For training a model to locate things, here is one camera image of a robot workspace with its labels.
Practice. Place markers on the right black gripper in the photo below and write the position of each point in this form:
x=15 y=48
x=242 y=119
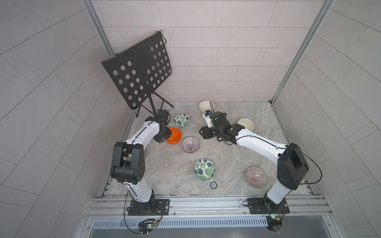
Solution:
x=205 y=133

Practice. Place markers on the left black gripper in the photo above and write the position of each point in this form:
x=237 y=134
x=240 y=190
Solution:
x=163 y=135

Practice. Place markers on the small green leaf bowl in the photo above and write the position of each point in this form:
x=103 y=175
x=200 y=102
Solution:
x=182 y=120

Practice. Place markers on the orange bowl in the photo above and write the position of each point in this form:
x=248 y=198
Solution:
x=175 y=132
x=174 y=140

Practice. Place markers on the cream bowl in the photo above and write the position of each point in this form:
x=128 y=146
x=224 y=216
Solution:
x=206 y=106
x=248 y=124

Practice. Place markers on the purple striped bowl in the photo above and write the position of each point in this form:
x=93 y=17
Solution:
x=190 y=144
x=256 y=177

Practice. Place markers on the large green leaf bowl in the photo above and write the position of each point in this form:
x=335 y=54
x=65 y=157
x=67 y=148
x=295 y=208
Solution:
x=204 y=169

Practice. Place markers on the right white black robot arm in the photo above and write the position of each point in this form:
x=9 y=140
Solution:
x=290 y=161

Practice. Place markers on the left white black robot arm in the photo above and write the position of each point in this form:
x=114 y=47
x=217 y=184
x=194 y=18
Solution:
x=128 y=161

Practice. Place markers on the black perforated music stand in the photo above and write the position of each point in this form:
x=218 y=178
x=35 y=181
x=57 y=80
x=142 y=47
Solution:
x=140 y=70

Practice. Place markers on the small green tape roll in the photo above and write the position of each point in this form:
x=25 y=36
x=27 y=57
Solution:
x=213 y=185

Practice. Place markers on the right circuit board connector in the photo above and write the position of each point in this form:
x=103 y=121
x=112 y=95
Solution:
x=274 y=223

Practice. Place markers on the circuit board connector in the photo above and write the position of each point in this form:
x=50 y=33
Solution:
x=147 y=226
x=274 y=223

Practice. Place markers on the left circuit board connector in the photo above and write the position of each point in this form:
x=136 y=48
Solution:
x=147 y=226

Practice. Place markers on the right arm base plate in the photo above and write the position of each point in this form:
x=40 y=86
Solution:
x=266 y=206

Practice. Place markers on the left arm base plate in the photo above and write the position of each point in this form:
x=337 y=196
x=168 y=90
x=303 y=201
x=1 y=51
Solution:
x=157 y=208

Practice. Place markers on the aluminium mounting rail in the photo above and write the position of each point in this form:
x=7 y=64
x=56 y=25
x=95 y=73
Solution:
x=181 y=206

